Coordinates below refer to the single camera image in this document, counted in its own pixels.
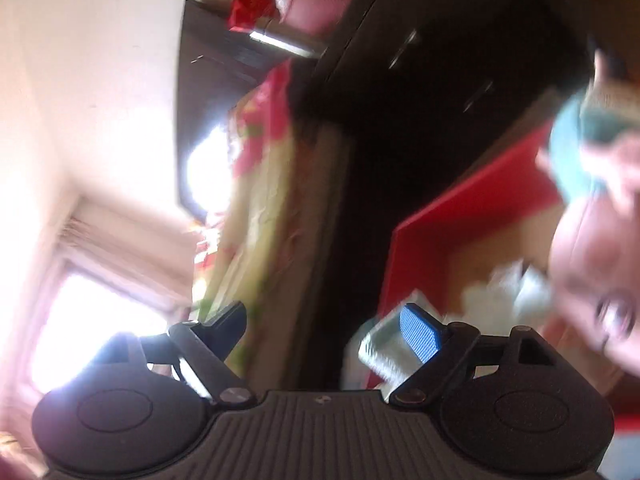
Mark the window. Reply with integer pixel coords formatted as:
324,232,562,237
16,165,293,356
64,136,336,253
27,255,173,401

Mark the dark wooden headboard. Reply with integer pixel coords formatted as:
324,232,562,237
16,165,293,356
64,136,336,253
174,0,321,223

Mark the white cloth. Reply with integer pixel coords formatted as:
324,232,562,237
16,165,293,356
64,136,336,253
460,262,553,331

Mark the dark wooden nightstand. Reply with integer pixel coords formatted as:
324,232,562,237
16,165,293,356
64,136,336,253
295,0,601,391

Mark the pink pig plush toy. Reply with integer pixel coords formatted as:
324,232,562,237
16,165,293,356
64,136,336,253
535,87,640,366

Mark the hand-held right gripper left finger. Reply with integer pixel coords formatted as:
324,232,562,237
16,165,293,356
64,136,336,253
100,301,256,408

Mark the bed with floral blanket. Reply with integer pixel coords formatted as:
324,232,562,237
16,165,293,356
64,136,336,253
190,57,351,371

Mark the red box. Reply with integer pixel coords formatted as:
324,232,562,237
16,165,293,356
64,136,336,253
377,122,640,461

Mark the metal drawer handle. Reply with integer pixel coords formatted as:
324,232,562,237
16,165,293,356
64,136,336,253
462,77,496,113
387,29,418,70

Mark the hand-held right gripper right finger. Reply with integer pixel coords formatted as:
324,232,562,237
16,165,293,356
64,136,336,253
387,302,557,408

